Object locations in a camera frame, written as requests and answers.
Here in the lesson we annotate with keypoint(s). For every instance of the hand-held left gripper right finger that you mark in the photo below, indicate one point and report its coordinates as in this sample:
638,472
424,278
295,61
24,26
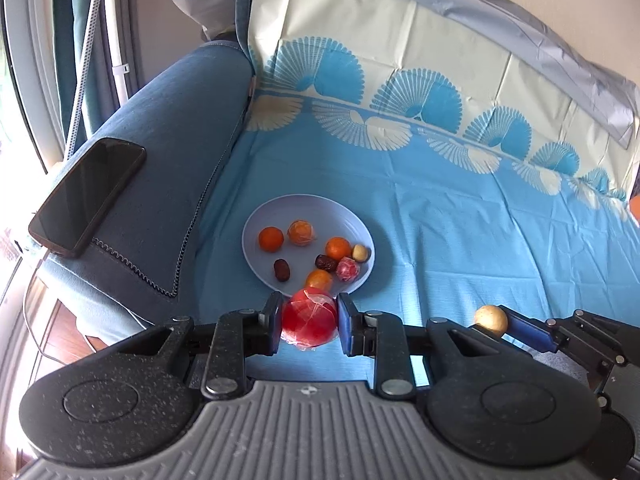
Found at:
346,327

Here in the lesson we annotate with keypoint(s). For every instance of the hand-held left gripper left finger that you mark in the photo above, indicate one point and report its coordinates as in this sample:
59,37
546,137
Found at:
274,327

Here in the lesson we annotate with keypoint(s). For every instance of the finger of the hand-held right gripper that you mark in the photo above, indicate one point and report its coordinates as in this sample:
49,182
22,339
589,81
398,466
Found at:
531,332
482,332

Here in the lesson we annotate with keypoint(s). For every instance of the tan longan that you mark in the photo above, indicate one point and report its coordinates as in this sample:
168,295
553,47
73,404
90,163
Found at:
491,318

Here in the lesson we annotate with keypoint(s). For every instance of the red apple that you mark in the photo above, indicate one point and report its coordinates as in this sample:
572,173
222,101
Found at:
308,322

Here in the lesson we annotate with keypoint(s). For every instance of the small orange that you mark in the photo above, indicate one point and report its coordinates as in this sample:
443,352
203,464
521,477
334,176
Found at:
270,238
319,279
338,248

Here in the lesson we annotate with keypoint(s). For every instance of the large red jujube date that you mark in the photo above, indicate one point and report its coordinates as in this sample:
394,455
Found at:
281,269

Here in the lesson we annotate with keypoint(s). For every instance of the small red fruit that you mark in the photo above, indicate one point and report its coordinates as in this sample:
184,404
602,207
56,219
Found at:
348,269

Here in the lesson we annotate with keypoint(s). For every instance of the pale blue round plate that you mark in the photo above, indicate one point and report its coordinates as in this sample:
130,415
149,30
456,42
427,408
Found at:
270,265

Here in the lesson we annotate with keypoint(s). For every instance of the small dark jujube date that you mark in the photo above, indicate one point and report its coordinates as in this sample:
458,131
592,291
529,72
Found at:
325,262

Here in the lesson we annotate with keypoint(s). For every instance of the small tan round fruit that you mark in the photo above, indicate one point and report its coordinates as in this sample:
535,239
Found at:
360,252

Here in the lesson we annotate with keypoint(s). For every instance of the peeled tangerine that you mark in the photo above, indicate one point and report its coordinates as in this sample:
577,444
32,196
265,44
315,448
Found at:
301,232

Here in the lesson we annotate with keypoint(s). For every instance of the orange object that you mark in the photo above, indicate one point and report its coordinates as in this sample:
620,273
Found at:
635,207

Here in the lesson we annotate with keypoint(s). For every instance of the blue fan-print tablecloth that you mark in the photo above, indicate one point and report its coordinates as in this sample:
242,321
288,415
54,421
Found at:
440,170

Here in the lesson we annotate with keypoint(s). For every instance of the blue sofa armrest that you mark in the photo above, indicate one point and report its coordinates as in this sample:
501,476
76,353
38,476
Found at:
160,170

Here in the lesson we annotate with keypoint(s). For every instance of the black smartphone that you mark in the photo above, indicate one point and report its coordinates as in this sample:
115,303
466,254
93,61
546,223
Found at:
87,195

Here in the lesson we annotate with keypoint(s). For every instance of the white pole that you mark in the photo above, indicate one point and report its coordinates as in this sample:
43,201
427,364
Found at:
117,30

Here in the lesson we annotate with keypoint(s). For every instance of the teal curtain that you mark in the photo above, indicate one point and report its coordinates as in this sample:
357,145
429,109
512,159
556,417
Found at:
75,45

